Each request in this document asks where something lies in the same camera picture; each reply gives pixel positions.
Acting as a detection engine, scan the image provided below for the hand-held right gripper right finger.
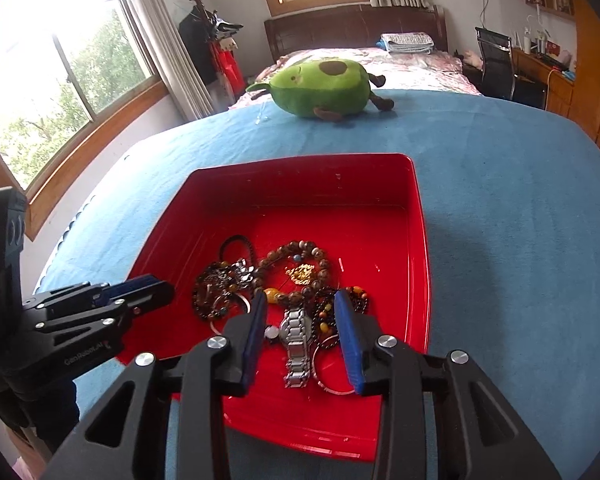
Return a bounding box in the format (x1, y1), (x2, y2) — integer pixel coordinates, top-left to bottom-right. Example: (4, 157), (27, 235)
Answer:
(332, 290), (563, 480)

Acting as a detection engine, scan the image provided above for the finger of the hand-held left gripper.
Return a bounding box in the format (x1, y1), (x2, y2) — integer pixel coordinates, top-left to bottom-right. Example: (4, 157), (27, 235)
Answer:
(21, 274), (160, 317)
(32, 281), (176, 348)

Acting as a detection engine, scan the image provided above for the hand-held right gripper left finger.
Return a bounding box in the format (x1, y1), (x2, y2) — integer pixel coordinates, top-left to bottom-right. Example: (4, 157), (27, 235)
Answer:
(50, 290), (269, 480)

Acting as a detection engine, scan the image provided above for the metal key ring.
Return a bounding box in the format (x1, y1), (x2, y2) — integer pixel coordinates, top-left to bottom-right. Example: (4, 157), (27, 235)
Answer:
(211, 294), (253, 334)

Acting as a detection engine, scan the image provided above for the black chain beaded necklace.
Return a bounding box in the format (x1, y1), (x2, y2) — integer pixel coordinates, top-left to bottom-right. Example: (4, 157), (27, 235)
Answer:
(312, 284), (371, 348)

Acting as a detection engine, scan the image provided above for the silver wrist watch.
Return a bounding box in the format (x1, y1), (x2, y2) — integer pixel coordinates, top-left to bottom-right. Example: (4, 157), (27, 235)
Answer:
(264, 306), (315, 390)

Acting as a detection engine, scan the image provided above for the dark bead bracelet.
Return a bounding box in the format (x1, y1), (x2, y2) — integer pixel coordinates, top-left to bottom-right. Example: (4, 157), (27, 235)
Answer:
(192, 261), (241, 322)

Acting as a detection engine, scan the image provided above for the silver bangle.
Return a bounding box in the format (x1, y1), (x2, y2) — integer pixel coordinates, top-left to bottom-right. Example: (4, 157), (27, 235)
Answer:
(310, 332), (358, 395)

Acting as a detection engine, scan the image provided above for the silver chain necklace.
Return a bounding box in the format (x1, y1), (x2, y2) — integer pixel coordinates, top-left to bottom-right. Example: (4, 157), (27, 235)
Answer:
(222, 257), (256, 288)

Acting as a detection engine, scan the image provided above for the gold brooch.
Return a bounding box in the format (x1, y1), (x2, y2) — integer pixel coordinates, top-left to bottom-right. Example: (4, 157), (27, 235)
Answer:
(285, 262), (315, 286)

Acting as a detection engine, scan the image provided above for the wooden bead bracelet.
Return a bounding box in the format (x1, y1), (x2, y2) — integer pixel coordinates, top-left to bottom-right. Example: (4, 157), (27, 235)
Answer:
(254, 240), (333, 308)

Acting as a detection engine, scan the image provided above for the red box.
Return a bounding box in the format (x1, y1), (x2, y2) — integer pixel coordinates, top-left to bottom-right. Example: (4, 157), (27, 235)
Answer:
(114, 153), (433, 463)

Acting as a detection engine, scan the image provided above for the person's left forearm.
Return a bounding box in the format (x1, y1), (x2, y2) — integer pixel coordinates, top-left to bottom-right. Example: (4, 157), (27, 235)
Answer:
(0, 377), (83, 456)

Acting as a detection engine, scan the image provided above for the blue blanket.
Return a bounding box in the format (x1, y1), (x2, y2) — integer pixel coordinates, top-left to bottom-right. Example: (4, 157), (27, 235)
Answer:
(32, 89), (600, 480)

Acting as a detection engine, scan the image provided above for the red bag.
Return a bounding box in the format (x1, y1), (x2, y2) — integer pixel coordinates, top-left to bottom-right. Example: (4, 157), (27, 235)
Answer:
(215, 42), (246, 96)

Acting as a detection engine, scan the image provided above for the green avocado plush toy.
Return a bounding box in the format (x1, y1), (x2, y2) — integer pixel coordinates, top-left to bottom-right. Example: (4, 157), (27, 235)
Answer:
(245, 58), (396, 123)

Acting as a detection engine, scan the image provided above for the coat rack with clothes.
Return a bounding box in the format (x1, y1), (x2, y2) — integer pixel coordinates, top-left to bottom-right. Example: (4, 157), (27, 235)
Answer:
(177, 0), (246, 106)

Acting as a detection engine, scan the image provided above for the folded patterned towel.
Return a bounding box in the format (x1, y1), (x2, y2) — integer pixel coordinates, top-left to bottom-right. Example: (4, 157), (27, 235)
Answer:
(380, 32), (436, 55)

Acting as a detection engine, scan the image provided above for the dark wooden bed headboard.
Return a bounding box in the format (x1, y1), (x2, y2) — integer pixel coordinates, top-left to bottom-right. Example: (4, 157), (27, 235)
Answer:
(264, 4), (448, 63)

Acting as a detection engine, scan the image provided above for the pink plush toy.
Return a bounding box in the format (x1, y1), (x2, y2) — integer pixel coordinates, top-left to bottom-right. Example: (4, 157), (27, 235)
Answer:
(452, 49), (483, 68)

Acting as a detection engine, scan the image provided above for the black office chair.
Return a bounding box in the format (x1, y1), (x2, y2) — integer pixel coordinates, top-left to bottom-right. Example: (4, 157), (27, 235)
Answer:
(475, 26), (548, 110)

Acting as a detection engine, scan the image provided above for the wooden desk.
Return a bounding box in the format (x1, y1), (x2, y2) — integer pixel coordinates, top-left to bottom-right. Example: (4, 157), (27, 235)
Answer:
(510, 46), (581, 116)

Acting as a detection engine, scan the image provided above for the wooden wardrobe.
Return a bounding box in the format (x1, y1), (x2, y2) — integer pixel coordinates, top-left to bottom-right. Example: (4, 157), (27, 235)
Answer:
(570, 0), (600, 176)

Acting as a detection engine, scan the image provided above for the large wooden frame window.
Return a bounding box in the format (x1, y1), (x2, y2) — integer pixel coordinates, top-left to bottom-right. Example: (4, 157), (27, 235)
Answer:
(0, 5), (171, 241)

